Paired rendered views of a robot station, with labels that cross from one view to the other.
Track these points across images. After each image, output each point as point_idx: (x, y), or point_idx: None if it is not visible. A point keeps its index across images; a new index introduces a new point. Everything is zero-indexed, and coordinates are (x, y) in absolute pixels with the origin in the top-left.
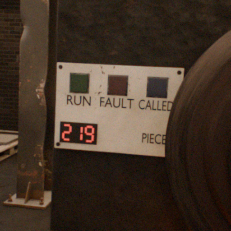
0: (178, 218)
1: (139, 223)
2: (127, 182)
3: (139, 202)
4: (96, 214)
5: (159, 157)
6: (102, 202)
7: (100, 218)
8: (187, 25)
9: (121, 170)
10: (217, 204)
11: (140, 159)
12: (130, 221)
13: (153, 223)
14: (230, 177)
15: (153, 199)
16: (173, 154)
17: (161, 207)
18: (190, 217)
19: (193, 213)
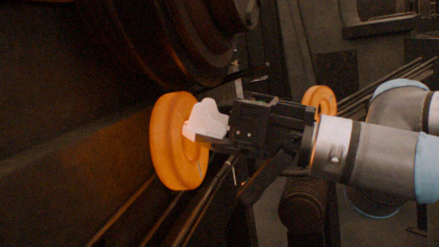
0: (87, 85)
1: (57, 109)
2: (25, 51)
3: (48, 78)
4: (2, 121)
5: (48, 6)
6: (3, 96)
7: (9, 124)
8: None
9: (10, 32)
10: (189, 6)
11: (29, 11)
12: (47, 112)
13: (70, 102)
14: None
15: (60, 69)
16: None
17: (70, 78)
18: (169, 32)
19: (170, 27)
